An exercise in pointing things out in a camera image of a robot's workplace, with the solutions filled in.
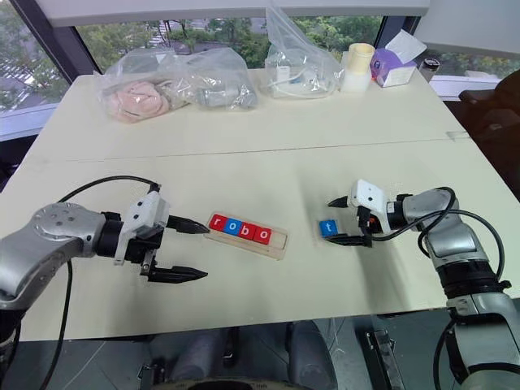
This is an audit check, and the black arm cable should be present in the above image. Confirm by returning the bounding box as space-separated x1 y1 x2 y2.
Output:
380 186 508 385
39 175 163 390

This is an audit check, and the wide clear plastic bag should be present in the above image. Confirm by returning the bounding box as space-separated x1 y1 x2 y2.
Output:
92 45 259 124

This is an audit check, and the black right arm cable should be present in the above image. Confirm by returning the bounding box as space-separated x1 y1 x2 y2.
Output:
380 186 508 385

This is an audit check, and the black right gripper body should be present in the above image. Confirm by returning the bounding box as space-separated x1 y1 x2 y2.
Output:
356 205 386 248

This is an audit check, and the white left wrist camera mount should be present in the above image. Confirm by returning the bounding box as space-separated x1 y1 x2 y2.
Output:
113 190 170 267

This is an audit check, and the red letter tile o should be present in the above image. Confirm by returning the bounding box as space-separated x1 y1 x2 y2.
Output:
252 227 273 247

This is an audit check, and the tall clear plastic bag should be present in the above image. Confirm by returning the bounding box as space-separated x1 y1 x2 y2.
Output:
259 3 347 100

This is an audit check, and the white bagged cable item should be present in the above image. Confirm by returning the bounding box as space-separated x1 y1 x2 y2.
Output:
266 67 322 98

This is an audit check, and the purple tissue box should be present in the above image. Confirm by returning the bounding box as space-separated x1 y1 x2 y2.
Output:
369 28 428 89

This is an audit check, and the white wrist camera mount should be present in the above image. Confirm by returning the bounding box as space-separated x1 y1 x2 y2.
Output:
113 190 170 267
349 179 389 236

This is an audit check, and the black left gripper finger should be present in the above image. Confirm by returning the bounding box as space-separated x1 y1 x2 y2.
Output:
167 214 211 236
147 265 210 284

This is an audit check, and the cream cylindrical container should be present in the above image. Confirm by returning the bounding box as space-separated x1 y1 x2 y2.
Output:
340 41 376 94

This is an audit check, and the blue letter tile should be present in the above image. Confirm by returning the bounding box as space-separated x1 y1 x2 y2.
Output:
318 219 340 238

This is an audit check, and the grey bagged item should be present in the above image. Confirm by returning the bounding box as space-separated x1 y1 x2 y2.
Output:
196 84 258 111

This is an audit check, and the black metal bracket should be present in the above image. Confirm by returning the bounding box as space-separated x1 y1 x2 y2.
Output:
364 328 398 390

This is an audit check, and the dark rounded grey shape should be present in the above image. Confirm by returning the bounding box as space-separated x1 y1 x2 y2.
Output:
289 320 339 390
170 328 233 384

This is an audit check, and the dark small jar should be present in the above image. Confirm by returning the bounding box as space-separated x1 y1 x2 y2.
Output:
421 57 441 83

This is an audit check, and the red letter tile b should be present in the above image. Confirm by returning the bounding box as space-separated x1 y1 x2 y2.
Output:
236 222 258 242

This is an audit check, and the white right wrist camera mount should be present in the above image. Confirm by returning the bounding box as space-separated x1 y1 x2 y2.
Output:
349 179 389 236

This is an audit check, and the pink plush item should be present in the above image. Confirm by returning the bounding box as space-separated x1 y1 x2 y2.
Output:
106 80 172 123

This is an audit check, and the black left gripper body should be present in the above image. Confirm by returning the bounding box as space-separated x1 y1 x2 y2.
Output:
129 225 168 282

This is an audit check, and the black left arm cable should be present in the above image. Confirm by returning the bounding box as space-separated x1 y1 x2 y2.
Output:
39 175 163 390

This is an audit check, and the wooden letter tray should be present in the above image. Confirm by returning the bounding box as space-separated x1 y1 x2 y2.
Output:
202 213 291 262

